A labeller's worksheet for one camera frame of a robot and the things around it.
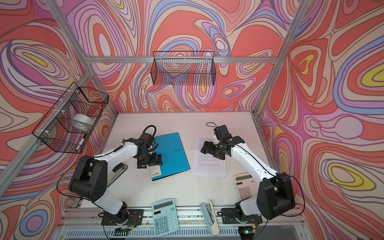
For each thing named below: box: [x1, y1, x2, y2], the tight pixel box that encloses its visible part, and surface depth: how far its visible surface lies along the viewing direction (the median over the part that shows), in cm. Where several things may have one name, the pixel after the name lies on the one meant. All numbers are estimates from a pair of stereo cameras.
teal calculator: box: [151, 198, 179, 237], surface depth 73 cm
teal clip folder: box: [151, 132, 191, 181], surface depth 95 cm
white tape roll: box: [72, 113, 95, 126], surface depth 75 cm
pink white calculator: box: [233, 172, 259, 201], surface depth 84 cm
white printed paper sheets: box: [191, 137, 228, 178], surface depth 93 cm
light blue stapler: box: [200, 200, 220, 237], surface depth 72 cm
